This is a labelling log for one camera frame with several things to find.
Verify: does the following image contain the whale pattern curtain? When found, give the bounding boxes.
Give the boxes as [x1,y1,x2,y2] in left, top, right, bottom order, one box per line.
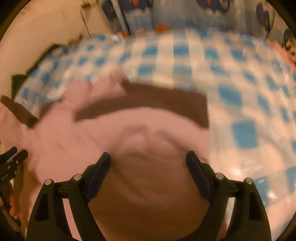
[100,1,288,41]

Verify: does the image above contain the blue white checkered bed cover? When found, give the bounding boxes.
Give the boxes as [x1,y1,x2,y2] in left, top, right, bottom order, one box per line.
[12,27,296,240]

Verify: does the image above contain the black padded coat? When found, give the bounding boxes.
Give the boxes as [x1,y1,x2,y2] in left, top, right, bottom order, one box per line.
[11,34,83,100]

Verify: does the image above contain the pink and brown jacket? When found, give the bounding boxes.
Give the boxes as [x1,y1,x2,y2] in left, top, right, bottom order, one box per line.
[1,72,210,240]

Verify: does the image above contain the pile of clothes at right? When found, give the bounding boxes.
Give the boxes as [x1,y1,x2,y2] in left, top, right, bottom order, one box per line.
[267,29,295,65]

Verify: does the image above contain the black charger cable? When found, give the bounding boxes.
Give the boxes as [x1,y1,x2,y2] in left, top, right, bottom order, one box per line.
[79,4,92,38]

